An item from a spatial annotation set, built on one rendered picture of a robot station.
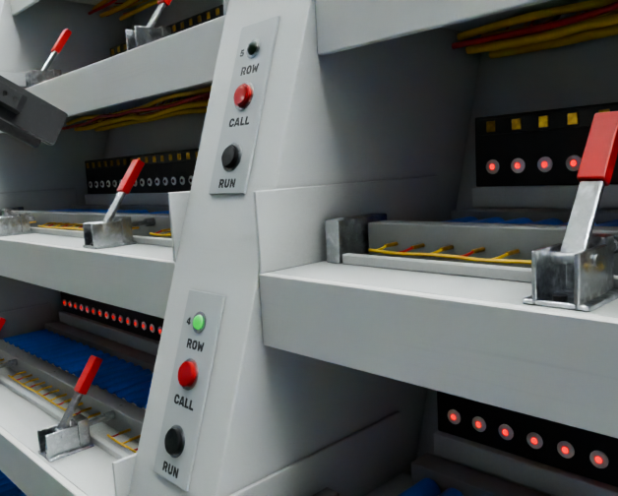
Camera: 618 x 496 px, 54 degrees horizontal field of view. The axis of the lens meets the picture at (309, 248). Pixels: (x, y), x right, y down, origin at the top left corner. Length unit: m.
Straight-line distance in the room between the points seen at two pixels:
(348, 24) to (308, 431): 0.26
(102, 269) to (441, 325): 0.34
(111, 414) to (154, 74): 0.32
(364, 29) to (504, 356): 0.21
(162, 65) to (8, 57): 0.52
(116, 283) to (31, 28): 0.62
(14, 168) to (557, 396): 0.90
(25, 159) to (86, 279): 0.48
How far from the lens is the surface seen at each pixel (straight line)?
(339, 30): 0.40
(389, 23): 0.38
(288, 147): 0.39
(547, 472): 0.45
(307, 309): 0.35
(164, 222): 0.61
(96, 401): 0.66
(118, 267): 0.53
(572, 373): 0.26
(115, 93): 0.64
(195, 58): 0.52
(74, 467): 0.59
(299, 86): 0.40
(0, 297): 1.04
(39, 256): 0.69
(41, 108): 0.56
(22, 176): 1.05
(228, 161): 0.41
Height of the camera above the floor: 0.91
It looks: 6 degrees up
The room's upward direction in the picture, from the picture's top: 10 degrees clockwise
